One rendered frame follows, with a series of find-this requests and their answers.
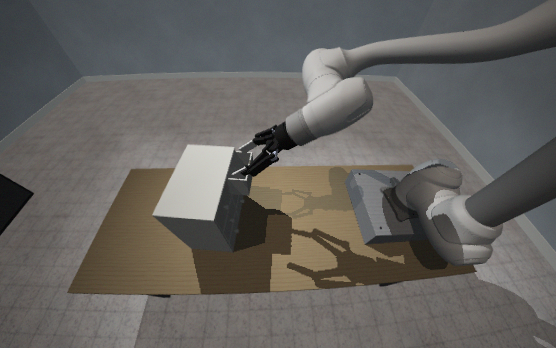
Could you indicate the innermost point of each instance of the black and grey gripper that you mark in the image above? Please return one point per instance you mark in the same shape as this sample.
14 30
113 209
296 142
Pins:
265 159

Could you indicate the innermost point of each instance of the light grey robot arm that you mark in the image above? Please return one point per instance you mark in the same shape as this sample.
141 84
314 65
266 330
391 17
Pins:
460 229

